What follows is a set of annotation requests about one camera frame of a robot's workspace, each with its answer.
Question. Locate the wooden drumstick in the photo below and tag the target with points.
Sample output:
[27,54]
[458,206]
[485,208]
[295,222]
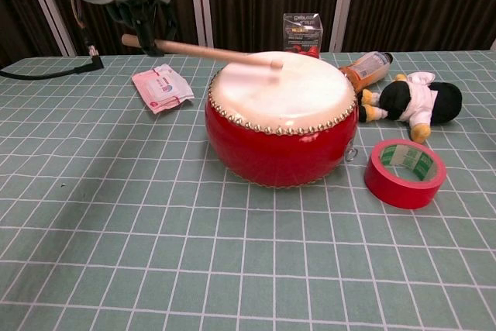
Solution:
[201,51]

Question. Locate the black and white plush toy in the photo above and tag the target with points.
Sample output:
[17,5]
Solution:
[403,102]

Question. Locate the red drum with white skin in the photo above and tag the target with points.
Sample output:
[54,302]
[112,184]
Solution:
[279,152]

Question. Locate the pink wet wipes pack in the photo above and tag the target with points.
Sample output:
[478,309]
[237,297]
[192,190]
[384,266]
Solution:
[162,88]

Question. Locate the green grid cutting mat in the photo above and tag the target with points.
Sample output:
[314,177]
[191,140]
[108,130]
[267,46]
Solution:
[116,269]

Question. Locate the red tape roll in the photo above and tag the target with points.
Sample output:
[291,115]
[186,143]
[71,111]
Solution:
[399,191]

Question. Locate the clear box with red parts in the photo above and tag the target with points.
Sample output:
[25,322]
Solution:
[302,32]

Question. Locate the orange drink bottle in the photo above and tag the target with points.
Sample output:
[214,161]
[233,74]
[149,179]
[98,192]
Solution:
[368,67]

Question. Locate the white partition post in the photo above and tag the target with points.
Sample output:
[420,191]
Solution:
[343,5]
[58,28]
[201,5]

